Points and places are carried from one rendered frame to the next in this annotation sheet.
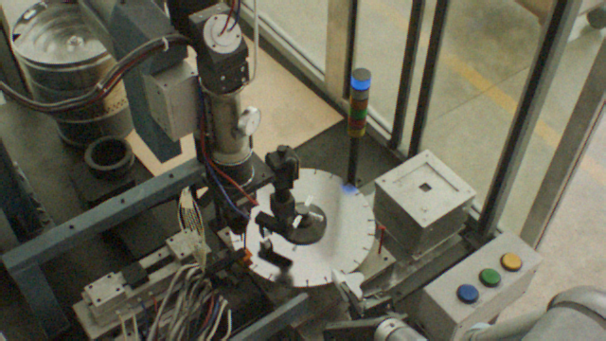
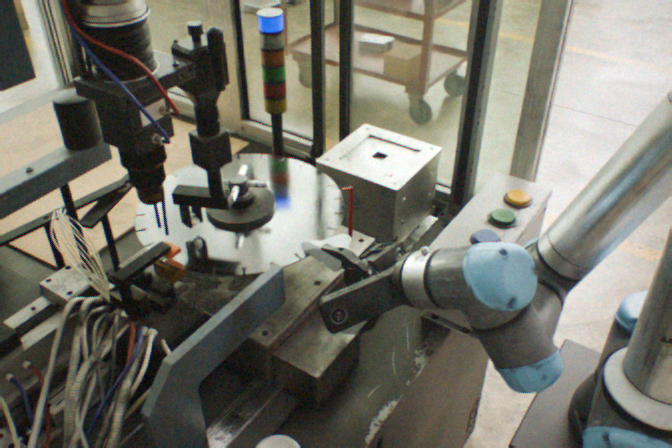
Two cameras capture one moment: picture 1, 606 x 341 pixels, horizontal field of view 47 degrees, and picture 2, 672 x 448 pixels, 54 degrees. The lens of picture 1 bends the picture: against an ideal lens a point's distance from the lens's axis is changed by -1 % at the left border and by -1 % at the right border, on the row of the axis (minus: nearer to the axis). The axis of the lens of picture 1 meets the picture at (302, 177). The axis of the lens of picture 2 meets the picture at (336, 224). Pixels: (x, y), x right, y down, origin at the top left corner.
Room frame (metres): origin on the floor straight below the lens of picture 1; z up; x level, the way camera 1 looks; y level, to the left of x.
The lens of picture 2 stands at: (0.08, 0.13, 1.55)
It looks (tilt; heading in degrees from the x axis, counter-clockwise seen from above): 37 degrees down; 341
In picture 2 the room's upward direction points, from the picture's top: straight up
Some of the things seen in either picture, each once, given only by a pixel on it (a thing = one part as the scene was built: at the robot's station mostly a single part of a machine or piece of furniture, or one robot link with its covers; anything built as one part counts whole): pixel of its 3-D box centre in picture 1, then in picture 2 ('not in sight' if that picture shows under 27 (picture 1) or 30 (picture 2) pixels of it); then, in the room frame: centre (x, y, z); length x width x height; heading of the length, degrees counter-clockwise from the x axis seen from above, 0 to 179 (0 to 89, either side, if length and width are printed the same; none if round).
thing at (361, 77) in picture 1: (361, 79); (270, 20); (1.21, -0.13, 1.14); 0.05 x 0.04 x 0.03; 37
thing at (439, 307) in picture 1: (478, 290); (488, 250); (0.85, -0.42, 0.82); 0.28 x 0.11 x 0.15; 127
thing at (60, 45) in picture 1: (85, 77); not in sight; (1.44, 0.61, 0.93); 0.31 x 0.31 x 0.36
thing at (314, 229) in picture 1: (302, 220); (240, 200); (0.94, 0.00, 0.96); 0.11 x 0.11 x 0.03
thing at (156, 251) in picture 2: (230, 267); (149, 275); (0.82, 0.15, 0.95); 0.10 x 0.03 x 0.07; 127
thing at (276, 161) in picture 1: (282, 182); (204, 99); (0.87, 0.04, 1.17); 0.06 x 0.05 x 0.20; 118
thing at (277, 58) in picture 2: (359, 98); (272, 54); (1.21, -0.13, 1.08); 0.05 x 0.04 x 0.03; 37
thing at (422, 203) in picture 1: (420, 206); (378, 187); (1.09, -0.31, 0.82); 0.18 x 0.18 x 0.15; 37
